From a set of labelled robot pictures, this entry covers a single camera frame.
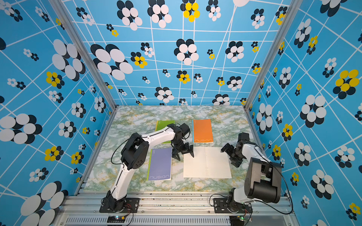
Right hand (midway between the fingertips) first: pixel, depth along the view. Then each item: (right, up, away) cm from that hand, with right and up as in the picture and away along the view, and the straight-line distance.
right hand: (228, 155), depth 90 cm
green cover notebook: (-46, +20, +18) cm, 53 cm away
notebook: (-14, -4, -1) cm, 14 cm away
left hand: (-24, -1, -2) cm, 25 cm away
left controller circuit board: (-64, -28, -18) cm, 72 cm away
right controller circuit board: (-2, -28, -19) cm, 34 cm away
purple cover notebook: (-44, -6, -2) cm, 44 cm away
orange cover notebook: (-15, +14, +15) cm, 26 cm away
